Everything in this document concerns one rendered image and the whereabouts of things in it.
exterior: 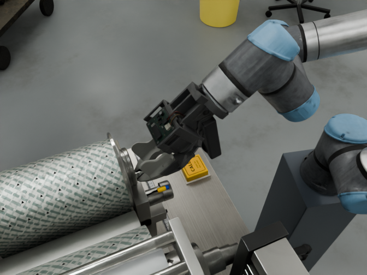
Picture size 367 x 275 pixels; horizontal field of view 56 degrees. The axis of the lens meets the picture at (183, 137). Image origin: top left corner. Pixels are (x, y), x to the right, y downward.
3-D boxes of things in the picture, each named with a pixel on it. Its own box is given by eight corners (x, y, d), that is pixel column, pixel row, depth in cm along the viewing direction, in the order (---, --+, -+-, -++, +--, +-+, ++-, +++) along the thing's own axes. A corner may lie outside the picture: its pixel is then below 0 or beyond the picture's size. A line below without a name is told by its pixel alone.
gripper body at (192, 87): (140, 120, 61) (188, 72, 57) (170, 135, 67) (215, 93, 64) (154, 151, 56) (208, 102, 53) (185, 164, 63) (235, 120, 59)
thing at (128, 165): (123, 148, 69) (135, 184, 69) (114, 151, 69) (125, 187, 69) (126, 145, 62) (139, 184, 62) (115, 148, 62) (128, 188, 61)
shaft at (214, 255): (247, 262, 47) (250, 253, 45) (207, 280, 46) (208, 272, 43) (235, 241, 49) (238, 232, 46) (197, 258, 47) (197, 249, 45)
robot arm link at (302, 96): (313, 71, 68) (285, 36, 61) (329, 113, 60) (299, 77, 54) (277, 91, 72) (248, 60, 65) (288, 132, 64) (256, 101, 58)
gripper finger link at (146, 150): (113, 155, 65) (147, 125, 62) (135, 162, 69) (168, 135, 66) (117, 168, 63) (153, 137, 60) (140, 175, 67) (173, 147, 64)
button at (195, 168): (208, 174, 106) (208, 170, 104) (187, 182, 104) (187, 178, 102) (198, 157, 110) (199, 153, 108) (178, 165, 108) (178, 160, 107)
